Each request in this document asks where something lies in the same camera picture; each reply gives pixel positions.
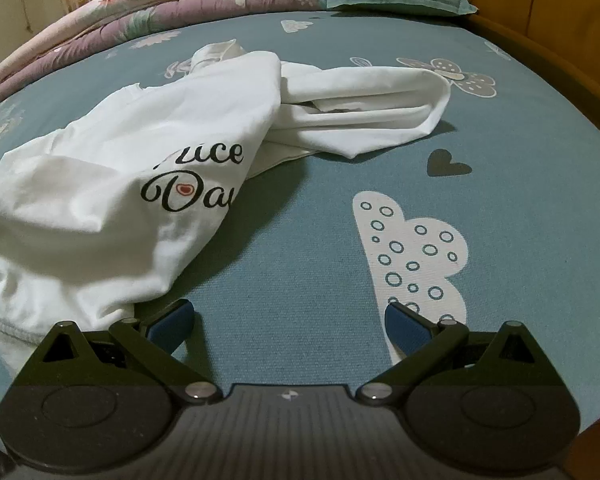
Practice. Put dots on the white printed shirt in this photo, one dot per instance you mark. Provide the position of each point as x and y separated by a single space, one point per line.
105 160

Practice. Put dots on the purple floral quilt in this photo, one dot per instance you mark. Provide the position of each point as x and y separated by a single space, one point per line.
190 12

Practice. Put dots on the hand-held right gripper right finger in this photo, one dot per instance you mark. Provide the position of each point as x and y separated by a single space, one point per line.
407 330

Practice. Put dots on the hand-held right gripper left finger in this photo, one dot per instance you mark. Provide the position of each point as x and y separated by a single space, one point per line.
172 327

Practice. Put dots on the teal printed bed sheet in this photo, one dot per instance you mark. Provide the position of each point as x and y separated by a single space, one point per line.
305 220

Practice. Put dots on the wooden headboard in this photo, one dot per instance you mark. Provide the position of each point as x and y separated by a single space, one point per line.
555 35

